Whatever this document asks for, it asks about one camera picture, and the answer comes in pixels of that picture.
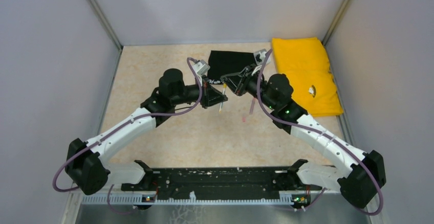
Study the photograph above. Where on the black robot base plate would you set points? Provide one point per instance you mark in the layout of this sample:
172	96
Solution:
219	183

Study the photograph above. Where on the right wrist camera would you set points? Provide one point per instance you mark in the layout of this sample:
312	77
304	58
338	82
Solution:
260	56

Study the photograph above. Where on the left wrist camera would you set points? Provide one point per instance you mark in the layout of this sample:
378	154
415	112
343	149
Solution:
201	68

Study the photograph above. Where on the yellow folded t-shirt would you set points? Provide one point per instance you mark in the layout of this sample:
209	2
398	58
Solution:
306	64

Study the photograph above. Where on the aluminium frame rail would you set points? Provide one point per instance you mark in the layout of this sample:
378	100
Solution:
296	200

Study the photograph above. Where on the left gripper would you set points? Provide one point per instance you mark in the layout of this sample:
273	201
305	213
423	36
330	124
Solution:
210	95

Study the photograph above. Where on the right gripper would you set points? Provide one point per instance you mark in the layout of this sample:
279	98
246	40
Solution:
237	85

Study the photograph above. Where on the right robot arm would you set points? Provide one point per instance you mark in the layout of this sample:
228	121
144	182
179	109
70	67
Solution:
322	137

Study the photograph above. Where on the white yellow marker pen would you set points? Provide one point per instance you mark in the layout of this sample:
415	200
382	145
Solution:
222	101

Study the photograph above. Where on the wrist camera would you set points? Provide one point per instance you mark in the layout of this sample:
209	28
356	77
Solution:
201	68
260	56

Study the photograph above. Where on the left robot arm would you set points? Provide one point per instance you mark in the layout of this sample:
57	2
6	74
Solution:
88	163

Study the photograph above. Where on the thin pink pen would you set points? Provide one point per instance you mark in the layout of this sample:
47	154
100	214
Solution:
251	109

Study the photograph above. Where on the black folded t-shirt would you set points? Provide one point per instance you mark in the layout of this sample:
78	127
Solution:
228	62

